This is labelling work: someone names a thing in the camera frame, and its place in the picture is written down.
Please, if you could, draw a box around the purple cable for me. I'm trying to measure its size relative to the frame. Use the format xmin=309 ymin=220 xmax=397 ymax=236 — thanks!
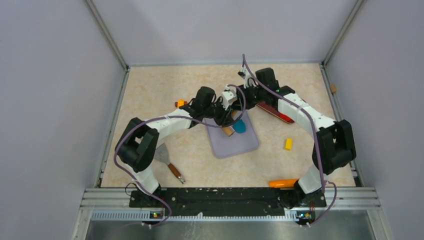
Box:
xmin=241 ymin=53 xmax=338 ymax=226
xmin=113 ymin=84 xmax=248 ymax=228

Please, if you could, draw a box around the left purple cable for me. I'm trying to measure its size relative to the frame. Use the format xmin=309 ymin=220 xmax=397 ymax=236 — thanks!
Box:
xmin=113 ymin=84 xmax=248 ymax=228

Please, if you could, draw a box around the red plate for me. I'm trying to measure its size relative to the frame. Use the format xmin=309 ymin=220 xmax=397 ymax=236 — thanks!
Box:
xmin=256 ymin=102 xmax=295 ymax=124

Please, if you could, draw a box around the orange toy car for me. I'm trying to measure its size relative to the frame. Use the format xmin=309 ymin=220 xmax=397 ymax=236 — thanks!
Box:
xmin=174 ymin=99 xmax=188 ymax=108

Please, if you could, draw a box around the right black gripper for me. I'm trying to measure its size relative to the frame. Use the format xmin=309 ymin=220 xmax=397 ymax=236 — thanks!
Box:
xmin=232 ymin=83 xmax=267 ymax=112

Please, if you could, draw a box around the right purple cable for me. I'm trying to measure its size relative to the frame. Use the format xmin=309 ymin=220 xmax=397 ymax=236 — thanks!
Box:
xmin=241 ymin=53 xmax=338 ymax=226

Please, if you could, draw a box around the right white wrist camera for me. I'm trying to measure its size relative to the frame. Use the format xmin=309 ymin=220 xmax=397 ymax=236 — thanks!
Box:
xmin=237 ymin=67 xmax=254 ymax=89

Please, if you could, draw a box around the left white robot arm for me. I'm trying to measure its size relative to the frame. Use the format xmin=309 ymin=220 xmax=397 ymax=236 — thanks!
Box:
xmin=113 ymin=84 xmax=247 ymax=207

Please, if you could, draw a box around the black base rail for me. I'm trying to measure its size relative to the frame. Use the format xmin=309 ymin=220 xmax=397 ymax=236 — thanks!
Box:
xmin=129 ymin=187 xmax=327 ymax=217

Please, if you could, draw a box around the orange carrot toy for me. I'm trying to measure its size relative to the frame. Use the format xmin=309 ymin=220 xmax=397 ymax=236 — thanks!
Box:
xmin=268 ymin=178 xmax=299 ymax=189

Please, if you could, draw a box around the red dough disc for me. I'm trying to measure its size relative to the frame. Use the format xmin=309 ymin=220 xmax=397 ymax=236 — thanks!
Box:
xmin=279 ymin=113 xmax=294 ymax=123

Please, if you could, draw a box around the lavender plastic tray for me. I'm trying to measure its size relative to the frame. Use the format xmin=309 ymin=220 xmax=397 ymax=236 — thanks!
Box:
xmin=206 ymin=111 xmax=260 ymax=159

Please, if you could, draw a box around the blue dough piece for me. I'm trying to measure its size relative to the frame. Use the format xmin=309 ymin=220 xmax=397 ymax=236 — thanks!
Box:
xmin=232 ymin=119 xmax=247 ymax=134

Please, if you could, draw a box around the wooden rolling pin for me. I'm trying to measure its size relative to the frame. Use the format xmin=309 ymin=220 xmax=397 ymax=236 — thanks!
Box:
xmin=221 ymin=110 xmax=238 ymax=137

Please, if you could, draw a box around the metal scraper wooden handle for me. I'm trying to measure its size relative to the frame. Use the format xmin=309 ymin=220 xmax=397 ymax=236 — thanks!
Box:
xmin=154 ymin=143 xmax=186 ymax=185

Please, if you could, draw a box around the small wooden block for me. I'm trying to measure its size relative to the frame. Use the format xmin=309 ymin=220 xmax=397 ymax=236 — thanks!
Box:
xmin=329 ymin=84 xmax=337 ymax=94

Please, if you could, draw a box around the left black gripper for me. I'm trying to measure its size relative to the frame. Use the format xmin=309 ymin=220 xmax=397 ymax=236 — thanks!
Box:
xmin=202 ymin=97 xmax=234 ymax=126

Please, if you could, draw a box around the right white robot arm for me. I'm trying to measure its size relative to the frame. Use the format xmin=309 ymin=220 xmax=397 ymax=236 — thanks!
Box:
xmin=238 ymin=65 xmax=357 ymax=206

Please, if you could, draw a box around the yellow block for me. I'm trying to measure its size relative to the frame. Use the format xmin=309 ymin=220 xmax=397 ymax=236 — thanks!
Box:
xmin=284 ymin=138 xmax=293 ymax=151

